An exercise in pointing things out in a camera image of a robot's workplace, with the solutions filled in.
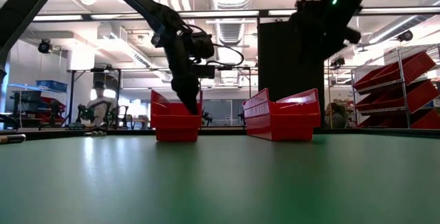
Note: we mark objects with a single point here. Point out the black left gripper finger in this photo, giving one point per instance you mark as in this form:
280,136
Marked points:
190,102

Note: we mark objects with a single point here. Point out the red plastic bin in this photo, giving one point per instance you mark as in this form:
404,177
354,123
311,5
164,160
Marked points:
175,128
282,124

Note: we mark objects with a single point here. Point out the black copper battery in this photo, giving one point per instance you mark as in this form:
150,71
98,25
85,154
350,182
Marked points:
12,139

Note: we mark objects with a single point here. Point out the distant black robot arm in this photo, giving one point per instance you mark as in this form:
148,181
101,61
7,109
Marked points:
115,114
84,114
241,115
207,117

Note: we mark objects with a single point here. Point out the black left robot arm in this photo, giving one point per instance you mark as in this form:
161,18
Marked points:
20,11

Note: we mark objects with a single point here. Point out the black ceiling spotlight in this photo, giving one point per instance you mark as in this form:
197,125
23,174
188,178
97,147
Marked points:
338,61
44,46
405,35
154,40

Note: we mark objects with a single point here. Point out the black partition panel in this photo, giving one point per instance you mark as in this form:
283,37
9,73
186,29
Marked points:
275,73

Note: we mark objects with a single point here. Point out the ceiling light strip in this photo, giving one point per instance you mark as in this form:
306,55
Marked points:
58,18
398,10
223,13

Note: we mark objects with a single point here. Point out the red shelf bin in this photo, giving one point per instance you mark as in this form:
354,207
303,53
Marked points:
417,66
371,80
376,102
424,95
381,122
429,121

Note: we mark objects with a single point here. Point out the person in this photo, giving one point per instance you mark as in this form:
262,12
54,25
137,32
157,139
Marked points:
99,105
335,115

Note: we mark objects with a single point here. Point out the green table mat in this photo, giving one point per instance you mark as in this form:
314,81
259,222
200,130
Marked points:
220,189

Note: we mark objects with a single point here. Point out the blue storage bin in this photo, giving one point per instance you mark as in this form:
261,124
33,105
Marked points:
51,86

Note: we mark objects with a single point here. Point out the dark utility cart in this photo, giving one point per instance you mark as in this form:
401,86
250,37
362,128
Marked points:
25,102

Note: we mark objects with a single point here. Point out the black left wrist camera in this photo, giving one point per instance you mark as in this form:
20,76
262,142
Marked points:
203,45

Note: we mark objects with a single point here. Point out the black station frame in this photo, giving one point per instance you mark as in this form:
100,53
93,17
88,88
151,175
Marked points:
71,97
225,68

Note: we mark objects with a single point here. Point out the black aluminium table frame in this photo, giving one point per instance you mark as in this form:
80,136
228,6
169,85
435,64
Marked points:
227,131

